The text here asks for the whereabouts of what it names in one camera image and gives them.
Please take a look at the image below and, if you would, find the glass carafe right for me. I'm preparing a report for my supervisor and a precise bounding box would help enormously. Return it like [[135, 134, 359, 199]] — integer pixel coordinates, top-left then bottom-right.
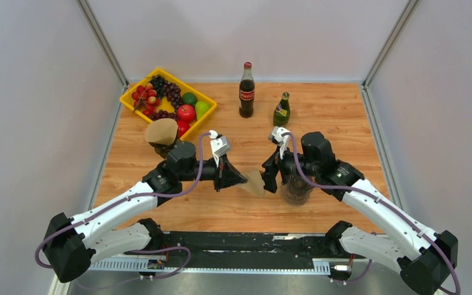
[[280, 184, 311, 207]]

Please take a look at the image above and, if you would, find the red apple lower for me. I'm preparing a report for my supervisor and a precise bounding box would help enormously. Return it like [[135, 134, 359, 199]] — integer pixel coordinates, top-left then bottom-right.
[[176, 120, 190, 138]]

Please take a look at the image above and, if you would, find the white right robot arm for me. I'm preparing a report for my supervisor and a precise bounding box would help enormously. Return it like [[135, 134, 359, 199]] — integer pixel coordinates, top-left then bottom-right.
[[262, 127, 461, 294]]

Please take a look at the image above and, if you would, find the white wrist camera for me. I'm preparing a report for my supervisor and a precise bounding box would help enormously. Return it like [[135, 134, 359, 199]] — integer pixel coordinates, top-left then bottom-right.
[[209, 130, 231, 167], [268, 126, 290, 159]]

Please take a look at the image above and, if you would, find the green glass bottle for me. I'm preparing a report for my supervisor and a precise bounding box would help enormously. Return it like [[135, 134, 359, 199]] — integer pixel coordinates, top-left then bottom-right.
[[273, 92, 291, 127]]

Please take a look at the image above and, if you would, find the green pear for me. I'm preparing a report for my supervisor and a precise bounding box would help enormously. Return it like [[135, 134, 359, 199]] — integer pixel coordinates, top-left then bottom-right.
[[195, 101, 211, 120]]

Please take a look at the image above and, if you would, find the green lime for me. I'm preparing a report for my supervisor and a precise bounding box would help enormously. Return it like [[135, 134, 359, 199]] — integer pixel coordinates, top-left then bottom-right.
[[182, 92, 198, 107]]

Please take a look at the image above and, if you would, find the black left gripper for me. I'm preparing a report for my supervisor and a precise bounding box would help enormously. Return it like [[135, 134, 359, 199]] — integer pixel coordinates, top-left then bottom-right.
[[179, 152, 247, 192]]

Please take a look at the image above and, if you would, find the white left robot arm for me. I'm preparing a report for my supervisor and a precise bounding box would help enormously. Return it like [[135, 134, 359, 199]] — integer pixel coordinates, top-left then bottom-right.
[[39, 139, 247, 283]]

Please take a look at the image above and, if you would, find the yellow plastic fruit tray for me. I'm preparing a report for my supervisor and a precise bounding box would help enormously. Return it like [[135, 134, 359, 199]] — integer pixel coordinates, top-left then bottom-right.
[[119, 67, 218, 146]]

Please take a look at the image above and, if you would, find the amber coffee dripper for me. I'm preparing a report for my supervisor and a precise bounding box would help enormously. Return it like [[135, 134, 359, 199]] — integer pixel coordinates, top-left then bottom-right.
[[151, 139, 181, 159]]

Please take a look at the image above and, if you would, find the red apple upper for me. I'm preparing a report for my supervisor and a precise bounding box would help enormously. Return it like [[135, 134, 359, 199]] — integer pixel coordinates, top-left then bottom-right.
[[176, 104, 196, 124]]

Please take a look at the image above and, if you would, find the red apple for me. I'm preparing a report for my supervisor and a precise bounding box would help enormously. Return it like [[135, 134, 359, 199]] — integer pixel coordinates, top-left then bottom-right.
[[176, 104, 196, 124], [176, 120, 190, 138]]

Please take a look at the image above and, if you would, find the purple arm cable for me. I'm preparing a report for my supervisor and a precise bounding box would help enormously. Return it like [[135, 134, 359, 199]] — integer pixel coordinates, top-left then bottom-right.
[[280, 131, 462, 295], [34, 131, 213, 281]]

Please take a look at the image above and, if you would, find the dark grape bunch upper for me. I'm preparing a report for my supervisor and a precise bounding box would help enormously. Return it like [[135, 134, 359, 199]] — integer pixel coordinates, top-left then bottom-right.
[[150, 75, 183, 111]]

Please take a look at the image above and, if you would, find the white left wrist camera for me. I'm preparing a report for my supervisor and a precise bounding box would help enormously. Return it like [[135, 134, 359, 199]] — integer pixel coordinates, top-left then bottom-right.
[[209, 130, 231, 167]]

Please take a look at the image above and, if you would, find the dark grape bunch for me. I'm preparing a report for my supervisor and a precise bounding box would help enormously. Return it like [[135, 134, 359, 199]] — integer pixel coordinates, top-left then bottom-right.
[[149, 109, 178, 121], [150, 75, 183, 111]]

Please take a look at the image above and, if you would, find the grey coffee dripper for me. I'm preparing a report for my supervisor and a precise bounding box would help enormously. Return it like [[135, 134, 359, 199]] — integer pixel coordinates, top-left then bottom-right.
[[286, 175, 313, 196]]

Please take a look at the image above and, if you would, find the cola glass bottle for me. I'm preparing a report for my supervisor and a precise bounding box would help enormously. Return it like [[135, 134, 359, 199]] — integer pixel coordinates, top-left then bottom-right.
[[238, 61, 255, 118]]

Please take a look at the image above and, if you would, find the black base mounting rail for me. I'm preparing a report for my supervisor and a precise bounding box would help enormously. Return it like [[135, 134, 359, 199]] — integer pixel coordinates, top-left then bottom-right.
[[143, 231, 358, 270]]

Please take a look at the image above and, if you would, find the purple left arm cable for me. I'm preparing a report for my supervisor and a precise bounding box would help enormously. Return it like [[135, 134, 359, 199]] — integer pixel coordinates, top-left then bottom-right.
[[34, 131, 213, 281]]

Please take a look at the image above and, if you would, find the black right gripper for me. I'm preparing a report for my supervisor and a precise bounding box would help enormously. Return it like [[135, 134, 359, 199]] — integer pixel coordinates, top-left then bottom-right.
[[252, 144, 319, 194]]

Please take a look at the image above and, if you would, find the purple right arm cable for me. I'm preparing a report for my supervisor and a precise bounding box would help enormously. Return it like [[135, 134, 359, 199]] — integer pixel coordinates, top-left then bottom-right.
[[280, 131, 462, 295]]

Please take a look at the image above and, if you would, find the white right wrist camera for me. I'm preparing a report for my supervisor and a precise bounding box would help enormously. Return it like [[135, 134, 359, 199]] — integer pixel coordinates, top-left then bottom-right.
[[268, 126, 290, 159]]

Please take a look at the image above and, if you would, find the dark grape bunch lower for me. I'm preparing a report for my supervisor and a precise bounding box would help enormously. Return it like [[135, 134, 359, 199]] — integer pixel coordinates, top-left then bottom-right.
[[149, 109, 178, 121]]

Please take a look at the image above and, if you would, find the brown paper coffee filter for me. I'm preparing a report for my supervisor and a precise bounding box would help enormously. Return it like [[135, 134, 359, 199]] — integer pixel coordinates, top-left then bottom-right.
[[144, 118, 178, 146]]

